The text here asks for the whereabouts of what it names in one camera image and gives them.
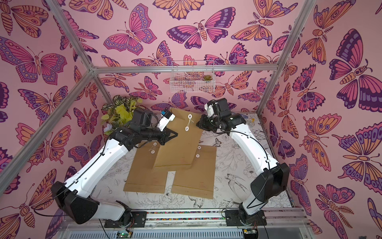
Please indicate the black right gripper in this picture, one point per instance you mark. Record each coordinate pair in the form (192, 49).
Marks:
(207, 123)

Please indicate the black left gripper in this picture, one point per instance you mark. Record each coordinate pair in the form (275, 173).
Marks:
(167, 138)

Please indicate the brown kraft file bag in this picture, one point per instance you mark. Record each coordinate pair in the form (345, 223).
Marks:
(197, 181)
(179, 152)
(141, 177)

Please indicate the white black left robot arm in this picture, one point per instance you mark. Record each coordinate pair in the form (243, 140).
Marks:
(73, 196)

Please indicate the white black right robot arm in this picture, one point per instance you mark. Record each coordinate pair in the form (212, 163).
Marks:
(272, 176)

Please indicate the small green succulent plant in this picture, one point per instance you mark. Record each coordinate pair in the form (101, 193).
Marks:
(207, 78)

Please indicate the blue white work glove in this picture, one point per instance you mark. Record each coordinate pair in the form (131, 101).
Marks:
(250, 118)

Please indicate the potted green yellow plant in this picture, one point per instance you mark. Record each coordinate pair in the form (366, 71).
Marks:
(119, 112)

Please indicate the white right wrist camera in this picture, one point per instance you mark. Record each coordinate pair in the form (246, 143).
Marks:
(210, 111)

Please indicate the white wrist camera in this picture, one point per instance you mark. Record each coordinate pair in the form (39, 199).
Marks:
(166, 117)
(210, 111)

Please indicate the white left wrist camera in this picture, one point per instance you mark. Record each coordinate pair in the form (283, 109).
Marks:
(166, 117)

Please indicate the white wire wall basket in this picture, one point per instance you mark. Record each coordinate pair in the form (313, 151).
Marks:
(187, 76)

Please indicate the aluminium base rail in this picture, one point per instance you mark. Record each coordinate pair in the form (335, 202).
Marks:
(270, 223)

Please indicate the aluminium cage frame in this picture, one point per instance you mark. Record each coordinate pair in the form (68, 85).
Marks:
(92, 74)

